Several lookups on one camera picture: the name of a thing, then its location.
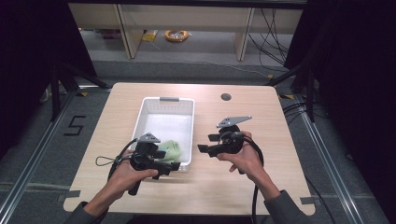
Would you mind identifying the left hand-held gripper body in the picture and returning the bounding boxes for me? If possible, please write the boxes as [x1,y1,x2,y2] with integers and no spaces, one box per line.
[127,133,166,197]

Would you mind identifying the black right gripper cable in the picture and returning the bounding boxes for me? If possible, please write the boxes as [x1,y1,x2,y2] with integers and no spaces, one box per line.
[237,133,266,224]

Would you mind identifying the dark curtain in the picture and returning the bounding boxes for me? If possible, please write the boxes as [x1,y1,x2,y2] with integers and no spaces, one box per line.
[283,0,396,218]
[0,0,98,161]

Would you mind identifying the light wooden shelf unit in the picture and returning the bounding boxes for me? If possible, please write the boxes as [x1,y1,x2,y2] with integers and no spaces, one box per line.
[67,3,304,62]

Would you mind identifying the white plastic basket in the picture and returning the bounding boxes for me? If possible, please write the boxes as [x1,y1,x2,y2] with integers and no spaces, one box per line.
[130,96,196,173]

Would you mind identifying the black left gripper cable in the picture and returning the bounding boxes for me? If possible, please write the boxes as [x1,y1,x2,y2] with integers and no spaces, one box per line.
[94,137,140,182]

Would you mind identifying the person's right hand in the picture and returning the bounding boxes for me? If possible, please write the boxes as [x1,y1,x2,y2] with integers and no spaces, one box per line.
[216,130,274,191]

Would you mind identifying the black floor cables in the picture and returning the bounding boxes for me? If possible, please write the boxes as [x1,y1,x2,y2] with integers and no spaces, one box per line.
[281,100,330,126]

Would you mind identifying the black floor cable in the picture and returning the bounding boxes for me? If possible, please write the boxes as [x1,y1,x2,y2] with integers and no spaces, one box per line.
[303,175,336,224]

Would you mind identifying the plain green mitten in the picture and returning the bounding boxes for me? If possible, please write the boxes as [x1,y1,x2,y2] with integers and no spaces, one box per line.
[156,139,185,163]

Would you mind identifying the yellow packet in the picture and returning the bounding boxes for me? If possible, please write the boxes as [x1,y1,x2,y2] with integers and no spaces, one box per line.
[141,29,160,43]

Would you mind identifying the person's left hand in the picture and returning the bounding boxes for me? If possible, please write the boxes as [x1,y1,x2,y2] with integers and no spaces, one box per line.
[106,148,160,201]

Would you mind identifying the aluminium floor rail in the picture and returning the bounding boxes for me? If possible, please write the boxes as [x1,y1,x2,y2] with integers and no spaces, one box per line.
[293,92,366,224]
[0,90,78,217]

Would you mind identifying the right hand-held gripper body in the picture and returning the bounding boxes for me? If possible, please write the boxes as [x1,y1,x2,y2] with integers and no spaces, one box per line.
[214,115,253,157]

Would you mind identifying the black metal stand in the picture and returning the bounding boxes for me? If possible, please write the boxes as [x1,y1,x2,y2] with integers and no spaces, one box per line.
[49,61,110,123]
[264,61,317,123]

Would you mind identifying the bundle of black cables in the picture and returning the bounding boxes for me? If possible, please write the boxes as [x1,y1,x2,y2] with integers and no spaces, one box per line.
[247,7,291,67]

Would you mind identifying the thin white floor cable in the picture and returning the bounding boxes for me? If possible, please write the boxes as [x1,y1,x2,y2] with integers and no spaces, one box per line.
[148,39,273,78]

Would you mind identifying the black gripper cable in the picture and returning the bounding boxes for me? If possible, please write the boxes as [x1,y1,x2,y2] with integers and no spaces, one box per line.
[94,137,140,182]
[237,133,266,224]

